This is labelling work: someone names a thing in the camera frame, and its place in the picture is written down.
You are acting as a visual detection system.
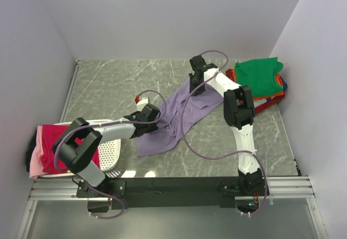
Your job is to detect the lavender t shirt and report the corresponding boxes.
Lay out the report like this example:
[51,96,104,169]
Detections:
[136,80,223,157]

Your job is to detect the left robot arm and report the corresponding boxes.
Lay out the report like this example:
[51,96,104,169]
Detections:
[52,104,160,197]

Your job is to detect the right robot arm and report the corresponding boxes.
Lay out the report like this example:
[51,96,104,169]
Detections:
[189,55,264,196]

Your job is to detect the red folded t shirt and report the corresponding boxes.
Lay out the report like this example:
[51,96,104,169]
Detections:
[225,68,282,115]

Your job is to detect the orange folded t shirt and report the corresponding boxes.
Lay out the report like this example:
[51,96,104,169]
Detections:
[227,69,283,100]

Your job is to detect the white perforated laundry basket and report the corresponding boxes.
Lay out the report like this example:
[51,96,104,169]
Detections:
[39,122,121,178]

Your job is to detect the green folded t shirt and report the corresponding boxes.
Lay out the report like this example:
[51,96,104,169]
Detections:
[234,57,284,100]

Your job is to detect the blue folded t shirt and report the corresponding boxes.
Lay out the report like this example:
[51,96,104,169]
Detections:
[280,77,288,92]

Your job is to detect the black base beam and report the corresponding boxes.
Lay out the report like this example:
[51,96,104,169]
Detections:
[76,177,269,210]

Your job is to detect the magenta t shirt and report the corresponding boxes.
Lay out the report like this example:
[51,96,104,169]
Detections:
[40,124,101,175]

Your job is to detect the black garment in basket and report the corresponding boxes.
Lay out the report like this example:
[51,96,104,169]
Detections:
[25,131,37,172]

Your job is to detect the pink t shirt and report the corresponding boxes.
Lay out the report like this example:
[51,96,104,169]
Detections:
[29,126,47,179]

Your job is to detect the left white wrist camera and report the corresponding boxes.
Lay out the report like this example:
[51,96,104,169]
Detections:
[135,96,150,111]

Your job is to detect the aluminium rail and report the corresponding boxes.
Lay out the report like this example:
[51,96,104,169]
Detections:
[28,176,315,201]

